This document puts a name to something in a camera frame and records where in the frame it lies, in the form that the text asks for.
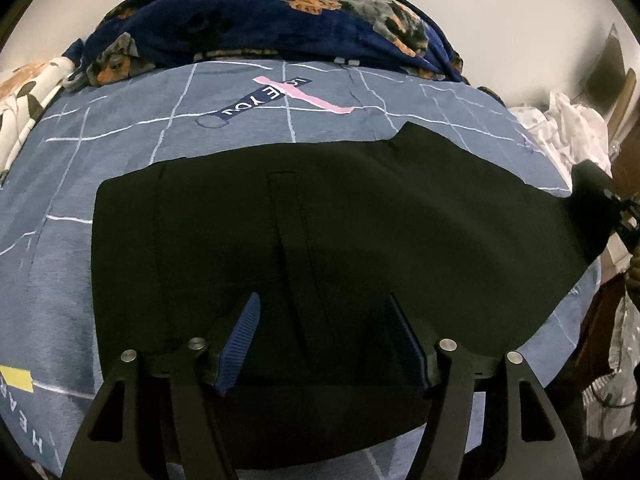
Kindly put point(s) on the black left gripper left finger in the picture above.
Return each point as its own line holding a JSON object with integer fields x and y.
{"x": 156, "y": 415}

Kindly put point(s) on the black pants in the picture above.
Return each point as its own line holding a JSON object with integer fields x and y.
{"x": 378, "y": 265}

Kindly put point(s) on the blue checked bed sheet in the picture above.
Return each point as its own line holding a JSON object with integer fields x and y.
{"x": 501, "y": 426}

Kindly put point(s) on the white triangle print sheet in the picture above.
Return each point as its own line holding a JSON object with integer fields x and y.
{"x": 567, "y": 133}

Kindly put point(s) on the dark box on wardrobe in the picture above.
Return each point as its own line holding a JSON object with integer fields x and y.
{"x": 606, "y": 79}

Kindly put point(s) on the white floral pillow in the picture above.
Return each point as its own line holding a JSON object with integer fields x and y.
{"x": 25, "y": 95}

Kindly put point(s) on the navy dog print blanket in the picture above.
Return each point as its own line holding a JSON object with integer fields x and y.
{"x": 138, "y": 36}

